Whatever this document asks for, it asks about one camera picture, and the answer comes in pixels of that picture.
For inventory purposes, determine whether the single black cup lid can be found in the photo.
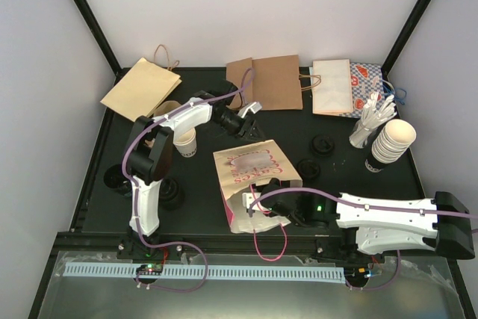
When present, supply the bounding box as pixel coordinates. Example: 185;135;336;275
296;158;321;181

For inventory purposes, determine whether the cake print paper bag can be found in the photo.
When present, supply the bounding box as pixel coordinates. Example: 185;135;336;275
212;140;304;261

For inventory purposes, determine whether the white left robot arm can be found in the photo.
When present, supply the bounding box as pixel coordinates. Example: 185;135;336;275
122;96;263;258

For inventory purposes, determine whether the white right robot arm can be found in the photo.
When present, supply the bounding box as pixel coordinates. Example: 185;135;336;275
242;187;475;261

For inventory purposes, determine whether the white paper coffee cup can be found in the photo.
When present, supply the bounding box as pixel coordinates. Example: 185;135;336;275
173;128;197;158

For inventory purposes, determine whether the brown kraft paper bag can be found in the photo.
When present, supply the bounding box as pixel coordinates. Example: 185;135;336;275
226;55;303;111

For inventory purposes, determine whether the black cup lid stack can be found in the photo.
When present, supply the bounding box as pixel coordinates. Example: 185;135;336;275
310;134;335;157

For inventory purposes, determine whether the brown pulp cup carrier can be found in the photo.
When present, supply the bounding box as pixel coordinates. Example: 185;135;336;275
152;100;181;117

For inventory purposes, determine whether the white paper bag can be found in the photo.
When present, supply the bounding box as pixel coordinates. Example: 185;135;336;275
299;59;353;116

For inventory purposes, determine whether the stack of black lids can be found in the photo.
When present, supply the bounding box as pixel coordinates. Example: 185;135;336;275
159;179;185;211

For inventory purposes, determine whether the stack of paper cups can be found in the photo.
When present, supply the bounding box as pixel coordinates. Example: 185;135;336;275
364;119;417;173

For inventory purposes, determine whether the white plastic cutlery bunch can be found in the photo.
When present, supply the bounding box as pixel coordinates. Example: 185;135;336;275
349;92;397;149

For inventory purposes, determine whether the red blue patterned bag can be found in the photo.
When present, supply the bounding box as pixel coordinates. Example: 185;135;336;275
342;62;407;118

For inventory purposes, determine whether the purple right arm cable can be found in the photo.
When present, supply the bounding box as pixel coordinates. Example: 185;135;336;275
248;188;478;290

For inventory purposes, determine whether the tan paper bag with handles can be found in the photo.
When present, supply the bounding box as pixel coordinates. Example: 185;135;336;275
100;44;181;122

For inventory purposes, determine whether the white perforated front rail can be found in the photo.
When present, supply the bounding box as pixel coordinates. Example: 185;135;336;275
63;262;346;284

